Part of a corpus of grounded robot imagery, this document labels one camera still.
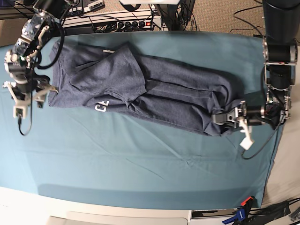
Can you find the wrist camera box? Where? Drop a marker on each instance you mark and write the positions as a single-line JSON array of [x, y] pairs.
[[20, 111], [246, 143]]

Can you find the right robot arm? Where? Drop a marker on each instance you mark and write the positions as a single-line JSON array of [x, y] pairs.
[[21, 61]]

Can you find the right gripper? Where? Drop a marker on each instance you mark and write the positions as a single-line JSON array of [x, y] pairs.
[[36, 89]]

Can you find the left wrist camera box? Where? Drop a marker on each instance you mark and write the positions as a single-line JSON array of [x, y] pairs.
[[246, 143]]

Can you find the blue orange clamp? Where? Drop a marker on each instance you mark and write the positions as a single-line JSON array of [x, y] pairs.
[[242, 213]]

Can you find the blue-grey T-shirt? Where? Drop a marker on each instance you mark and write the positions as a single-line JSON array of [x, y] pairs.
[[154, 89]]

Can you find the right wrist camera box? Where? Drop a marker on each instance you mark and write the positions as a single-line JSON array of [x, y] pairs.
[[20, 111]]

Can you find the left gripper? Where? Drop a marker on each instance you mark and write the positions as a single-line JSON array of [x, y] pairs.
[[245, 116]]

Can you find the white power strip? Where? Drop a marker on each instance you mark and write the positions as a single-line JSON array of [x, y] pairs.
[[134, 25]]

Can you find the white foam board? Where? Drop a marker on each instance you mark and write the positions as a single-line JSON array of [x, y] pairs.
[[78, 218]]

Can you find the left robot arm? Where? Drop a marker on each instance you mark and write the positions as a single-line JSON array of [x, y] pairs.
[[282, 20]]

